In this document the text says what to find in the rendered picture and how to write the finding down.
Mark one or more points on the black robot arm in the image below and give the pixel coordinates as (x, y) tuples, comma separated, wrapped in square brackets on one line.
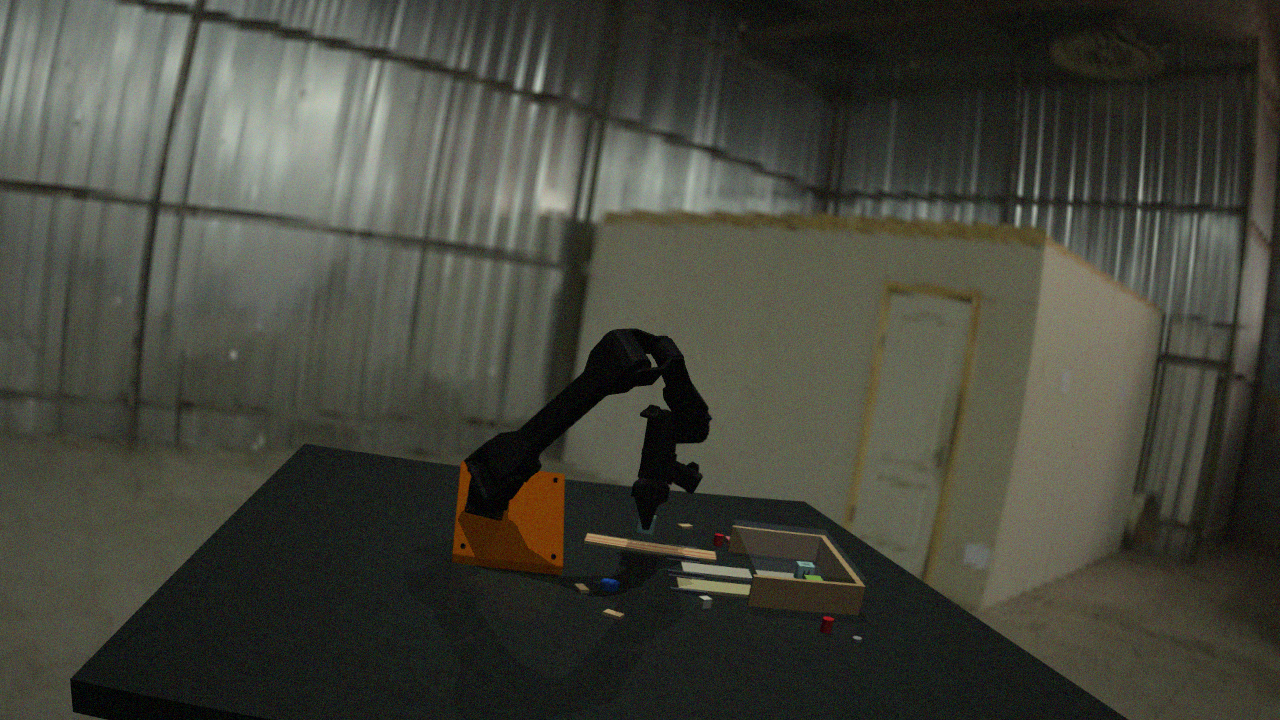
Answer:
[(615, 365)]

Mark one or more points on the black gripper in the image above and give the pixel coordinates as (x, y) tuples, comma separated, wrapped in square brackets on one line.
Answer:
[(649, 491)]

